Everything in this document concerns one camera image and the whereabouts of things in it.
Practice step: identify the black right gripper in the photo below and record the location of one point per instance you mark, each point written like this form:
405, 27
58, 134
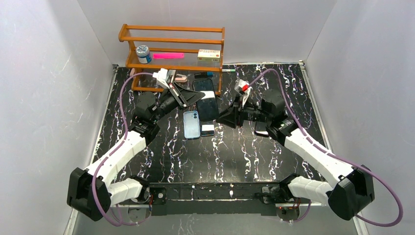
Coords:
238, 111

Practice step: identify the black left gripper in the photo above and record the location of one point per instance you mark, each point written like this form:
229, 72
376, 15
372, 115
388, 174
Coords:
178, 96

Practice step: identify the light blue phone case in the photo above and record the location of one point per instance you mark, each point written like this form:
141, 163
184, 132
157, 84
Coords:
191, 125

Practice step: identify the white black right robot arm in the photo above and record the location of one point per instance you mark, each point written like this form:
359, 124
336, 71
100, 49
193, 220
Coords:
346, 189

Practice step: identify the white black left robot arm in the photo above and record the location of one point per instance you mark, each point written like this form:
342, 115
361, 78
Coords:
92, 190

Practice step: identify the pink stapler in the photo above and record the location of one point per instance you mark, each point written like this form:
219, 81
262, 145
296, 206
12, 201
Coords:
180, 78

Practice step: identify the blue black marker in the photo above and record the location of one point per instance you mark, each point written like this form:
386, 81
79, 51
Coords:
205, 74

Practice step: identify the white red box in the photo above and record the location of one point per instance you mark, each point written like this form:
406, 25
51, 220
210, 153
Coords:
208, 55

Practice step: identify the pink ruler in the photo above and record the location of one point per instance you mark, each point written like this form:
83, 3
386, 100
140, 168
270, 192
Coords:
168, 55

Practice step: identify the blue white jar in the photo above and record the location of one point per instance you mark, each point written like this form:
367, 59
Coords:
143, 54

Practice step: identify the orange wooden shelf rack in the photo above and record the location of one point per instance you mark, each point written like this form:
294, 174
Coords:
199, 49

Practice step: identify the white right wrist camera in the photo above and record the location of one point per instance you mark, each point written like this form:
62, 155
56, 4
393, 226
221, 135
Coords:
243, 88

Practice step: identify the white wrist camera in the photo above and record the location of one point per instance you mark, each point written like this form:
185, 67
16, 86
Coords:
243, 88
164, 77

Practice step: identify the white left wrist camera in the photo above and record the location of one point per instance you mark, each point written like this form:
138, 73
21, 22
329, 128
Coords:
164, 77

